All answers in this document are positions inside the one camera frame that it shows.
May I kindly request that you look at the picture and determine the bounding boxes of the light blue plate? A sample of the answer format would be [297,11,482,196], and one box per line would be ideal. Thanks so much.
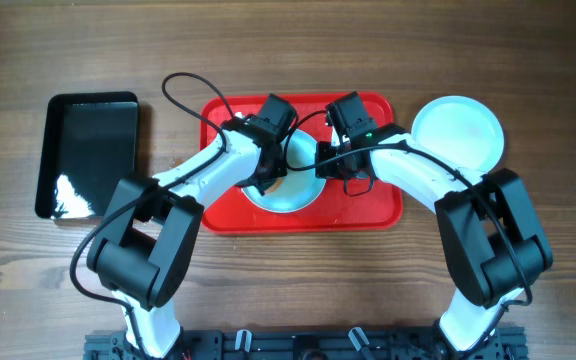
[411,95,505,173]
[242,130,326,213]

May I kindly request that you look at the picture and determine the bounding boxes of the green and orange sponge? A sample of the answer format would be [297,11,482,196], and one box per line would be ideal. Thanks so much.
[264,177,284,194]

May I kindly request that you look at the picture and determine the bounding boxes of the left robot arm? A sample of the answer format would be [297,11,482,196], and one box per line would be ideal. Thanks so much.
[76,94,297,359]

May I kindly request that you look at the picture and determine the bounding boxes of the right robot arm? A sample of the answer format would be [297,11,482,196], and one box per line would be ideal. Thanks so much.
[314,92,554,359]

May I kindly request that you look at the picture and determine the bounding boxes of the red plastic tray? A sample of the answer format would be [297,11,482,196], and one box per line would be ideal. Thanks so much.
[201,92,404,235]

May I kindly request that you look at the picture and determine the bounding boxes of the black rectangular water tray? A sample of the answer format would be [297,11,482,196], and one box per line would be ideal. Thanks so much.
[34,91,140,220]

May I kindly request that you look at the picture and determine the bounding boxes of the left black cable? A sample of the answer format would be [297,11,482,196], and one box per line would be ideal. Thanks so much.
[68,72,239,360]

